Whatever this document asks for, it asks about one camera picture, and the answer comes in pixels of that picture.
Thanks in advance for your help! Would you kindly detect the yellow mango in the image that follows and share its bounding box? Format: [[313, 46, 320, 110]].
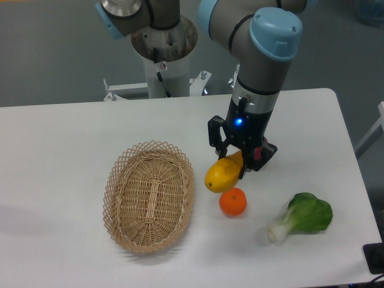
[[204, 151, 243, 193]]

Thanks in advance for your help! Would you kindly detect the black device at table edge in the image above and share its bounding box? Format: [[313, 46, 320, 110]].
[[363, 243, 383, 274]]

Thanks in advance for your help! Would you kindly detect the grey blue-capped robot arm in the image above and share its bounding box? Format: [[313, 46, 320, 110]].
[[95, 1, 310, 178]]

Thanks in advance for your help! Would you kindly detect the green bok choy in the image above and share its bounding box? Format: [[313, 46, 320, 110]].
[[266, 193, 333, 243]]

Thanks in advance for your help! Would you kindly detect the white frame at right edge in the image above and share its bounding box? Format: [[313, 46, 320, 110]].
[[354, 102, 383, 159]]

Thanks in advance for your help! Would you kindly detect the orange tangerine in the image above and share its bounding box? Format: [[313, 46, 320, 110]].
[[219, 188, 247, 217]]

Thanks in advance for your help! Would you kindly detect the white metal base frame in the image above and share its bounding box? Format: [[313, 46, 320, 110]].
[[103, 70, 238, 101]]

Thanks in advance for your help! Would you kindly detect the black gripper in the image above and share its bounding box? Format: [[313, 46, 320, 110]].
[[208, 99, 278, 179]]

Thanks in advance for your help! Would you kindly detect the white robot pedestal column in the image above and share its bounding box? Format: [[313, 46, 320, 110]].
[[131, 16, 198, 98]]

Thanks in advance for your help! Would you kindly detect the black cable on pedestal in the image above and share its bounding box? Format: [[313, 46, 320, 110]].
[[152, 47, 172, 98]]

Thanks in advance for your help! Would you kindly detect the woven wicker basket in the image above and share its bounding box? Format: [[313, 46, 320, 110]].
[[103, 140, 194, 253]]

